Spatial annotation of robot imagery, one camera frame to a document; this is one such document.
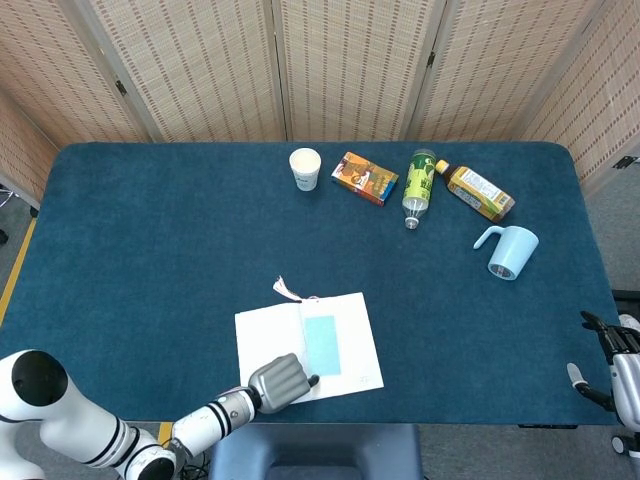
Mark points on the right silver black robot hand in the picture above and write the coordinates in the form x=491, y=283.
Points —
x=629, y=390

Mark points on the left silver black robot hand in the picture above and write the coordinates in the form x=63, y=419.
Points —
x=280, y=382

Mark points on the white lined notebook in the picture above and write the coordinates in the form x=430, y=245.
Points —
x=270, y=335

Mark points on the light blue tasselled bookmark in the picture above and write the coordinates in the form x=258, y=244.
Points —
x=322, y=345

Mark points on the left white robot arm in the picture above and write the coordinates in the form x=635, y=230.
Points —
x=75, y=425

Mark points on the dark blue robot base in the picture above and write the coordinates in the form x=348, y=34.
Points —
x=315, y=450

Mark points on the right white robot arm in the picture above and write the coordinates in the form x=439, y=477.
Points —
x=625, y=442

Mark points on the light blue plastic mug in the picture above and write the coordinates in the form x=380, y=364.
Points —
x=515, y=250

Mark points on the white paper cup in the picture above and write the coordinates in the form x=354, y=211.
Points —
x=305, y=172

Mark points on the orange cardboard snack box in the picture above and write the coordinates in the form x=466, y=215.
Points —
x=365, y=177

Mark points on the dark blue table cloth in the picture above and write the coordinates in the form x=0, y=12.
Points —
x=150, y=200

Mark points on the clear green-label plastic bottle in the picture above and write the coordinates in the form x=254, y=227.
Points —
x=419, y=185

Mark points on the yellow-label tea bottle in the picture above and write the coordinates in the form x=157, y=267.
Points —
x=477, y=190

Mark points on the woven bamboo folding screen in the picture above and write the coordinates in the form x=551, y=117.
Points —
x=200, y=75

